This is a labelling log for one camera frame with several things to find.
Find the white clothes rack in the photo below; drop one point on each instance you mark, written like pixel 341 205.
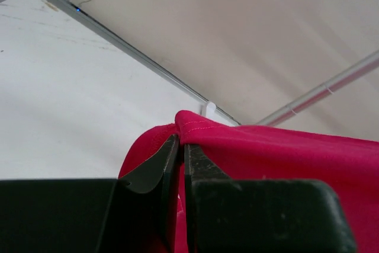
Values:
pixel 299 78

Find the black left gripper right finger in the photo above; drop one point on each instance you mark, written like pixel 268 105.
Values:
pixel 228 215

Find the red t shirt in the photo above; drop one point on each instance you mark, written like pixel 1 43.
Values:
pixel 348 165

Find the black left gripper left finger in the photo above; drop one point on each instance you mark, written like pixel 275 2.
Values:
pixel 135 213

